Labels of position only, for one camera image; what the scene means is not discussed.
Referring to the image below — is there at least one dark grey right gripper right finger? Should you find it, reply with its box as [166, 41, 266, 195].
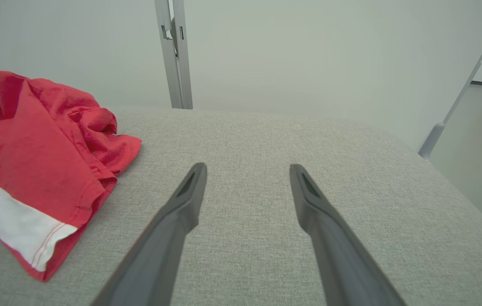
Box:
[290, 164, 406, 306]

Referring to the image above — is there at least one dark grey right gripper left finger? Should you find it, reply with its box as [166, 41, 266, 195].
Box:
[91, 162, 208, 306]

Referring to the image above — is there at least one red white-lined tank top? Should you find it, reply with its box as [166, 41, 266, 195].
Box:
[0, 70, 142, 282]

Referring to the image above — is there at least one grey metal partition post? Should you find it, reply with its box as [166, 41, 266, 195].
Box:
[418, 0, 482, 160]
[154, 0, 193, 110]

